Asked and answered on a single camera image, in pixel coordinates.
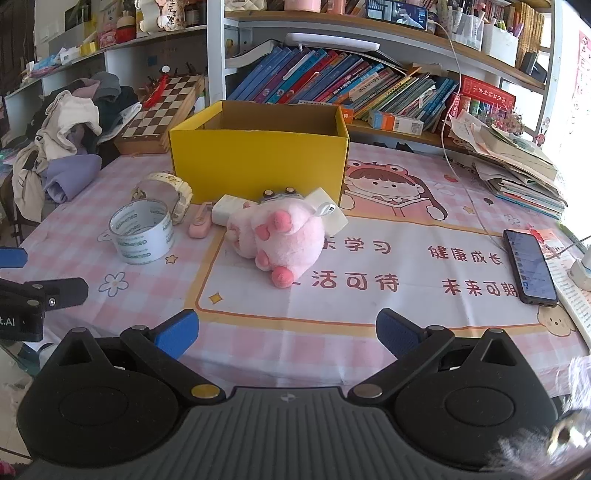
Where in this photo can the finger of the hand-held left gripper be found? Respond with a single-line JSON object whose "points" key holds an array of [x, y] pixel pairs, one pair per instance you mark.
{"points": [[13, 257], [64, 290]]}

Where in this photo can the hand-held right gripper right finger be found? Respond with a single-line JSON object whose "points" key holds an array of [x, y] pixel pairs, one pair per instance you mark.
{"points": [[397, 330]]}

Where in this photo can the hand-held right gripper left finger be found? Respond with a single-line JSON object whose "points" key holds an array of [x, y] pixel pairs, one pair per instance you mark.
{"points": [[178, 330]]}

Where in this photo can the small pink device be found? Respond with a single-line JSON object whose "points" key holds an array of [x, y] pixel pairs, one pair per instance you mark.
{"points": [[199, 226]]}

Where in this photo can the pink plush toy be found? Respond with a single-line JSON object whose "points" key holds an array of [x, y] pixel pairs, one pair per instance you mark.
{"points": [[286, 235]]}

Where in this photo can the yellow cardboard box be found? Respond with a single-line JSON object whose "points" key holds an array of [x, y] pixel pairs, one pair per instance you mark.
{"points": [[258, 161]]}

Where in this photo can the pink cartoon table mat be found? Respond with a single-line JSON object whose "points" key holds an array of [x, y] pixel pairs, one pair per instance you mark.
{"points": [[392, 277]]}

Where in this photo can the clear tape roll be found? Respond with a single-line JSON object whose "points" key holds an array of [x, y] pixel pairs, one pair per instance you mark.
{"points": [[138, 252]]}

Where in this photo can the lilac garment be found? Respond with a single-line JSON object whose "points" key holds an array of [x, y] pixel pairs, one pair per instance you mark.
{"points": [[69, 177]]}

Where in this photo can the white power bank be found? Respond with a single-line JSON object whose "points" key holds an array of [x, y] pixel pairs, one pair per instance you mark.
{"points": [[226, 208]]}

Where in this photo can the black smartphone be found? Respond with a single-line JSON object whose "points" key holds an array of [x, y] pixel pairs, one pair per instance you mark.
{"points": [[529, 267]]}

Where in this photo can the open printed book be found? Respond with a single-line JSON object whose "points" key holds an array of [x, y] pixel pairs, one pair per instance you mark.
{"points": [[568, 295]]}

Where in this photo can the dark clothes pile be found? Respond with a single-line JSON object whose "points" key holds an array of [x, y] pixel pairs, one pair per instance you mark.
{"points": [[115, 99]]}

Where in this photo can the fuzzy pale clothing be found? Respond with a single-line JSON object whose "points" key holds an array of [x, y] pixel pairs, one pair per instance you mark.
{"points": [[558, 429]]}

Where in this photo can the wooden chessboard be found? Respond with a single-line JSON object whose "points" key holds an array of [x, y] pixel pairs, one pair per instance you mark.
{"points": [[157, 117]]}

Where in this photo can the stack of books and papers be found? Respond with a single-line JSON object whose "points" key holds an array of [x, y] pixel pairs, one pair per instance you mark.
{"points": [[517, 161]]}

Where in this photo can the orange white medicine box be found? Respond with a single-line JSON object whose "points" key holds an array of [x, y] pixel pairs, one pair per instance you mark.
{"points": [[397, 122], [347, 114]]}

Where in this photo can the red tassel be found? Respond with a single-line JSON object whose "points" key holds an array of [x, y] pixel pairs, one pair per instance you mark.
{"points": [[157, 90]]}

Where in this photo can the white side shelf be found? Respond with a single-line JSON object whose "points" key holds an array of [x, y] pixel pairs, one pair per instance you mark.
{"points": [[115, 60]]}

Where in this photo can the colourful trinket cluster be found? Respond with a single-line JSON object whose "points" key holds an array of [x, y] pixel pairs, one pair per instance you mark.
{"points": [[496, 115]]}

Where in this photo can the red jar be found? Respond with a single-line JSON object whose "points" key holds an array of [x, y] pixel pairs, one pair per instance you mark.
{"points": [[121, 32]]}

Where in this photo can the red printed box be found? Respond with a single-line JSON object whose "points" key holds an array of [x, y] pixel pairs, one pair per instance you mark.
{"points": [[489, 94]]}

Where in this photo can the row of leaning books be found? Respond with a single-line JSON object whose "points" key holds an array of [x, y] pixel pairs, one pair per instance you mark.
{"points": [[323, 78]]}

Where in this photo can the grey wooden bookshelf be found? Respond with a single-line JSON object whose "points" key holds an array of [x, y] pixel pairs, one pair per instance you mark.
{"points": [[214, 55]]}

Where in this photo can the white cat figure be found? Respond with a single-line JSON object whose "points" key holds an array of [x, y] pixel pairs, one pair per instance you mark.
{"points": [[161, 16]]}

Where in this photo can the small black box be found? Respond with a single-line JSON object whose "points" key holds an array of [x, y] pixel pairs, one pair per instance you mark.
{"points": [[533, 64]]}

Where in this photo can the white pen holder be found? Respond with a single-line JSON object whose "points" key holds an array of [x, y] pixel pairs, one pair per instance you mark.
{"points": [[467, 32], [499, 45]]}

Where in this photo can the smartphone with lit screen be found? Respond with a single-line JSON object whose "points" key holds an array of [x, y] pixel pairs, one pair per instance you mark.
{"points": [[397, 14]]}

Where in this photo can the upright yellow books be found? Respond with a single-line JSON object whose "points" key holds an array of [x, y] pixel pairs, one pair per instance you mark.
{"points": [[531, 32]]}

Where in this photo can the cream quilted handbag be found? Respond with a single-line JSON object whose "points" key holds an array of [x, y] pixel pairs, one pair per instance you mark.
{"points": [[251, 3]]}

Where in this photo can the pink cylinder cup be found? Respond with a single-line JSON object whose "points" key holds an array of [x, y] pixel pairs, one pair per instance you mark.
{"points": [[302, 4]]}

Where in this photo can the pink white wall poster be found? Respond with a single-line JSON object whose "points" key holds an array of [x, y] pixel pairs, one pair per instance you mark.
{"points": [[581, 74]]}

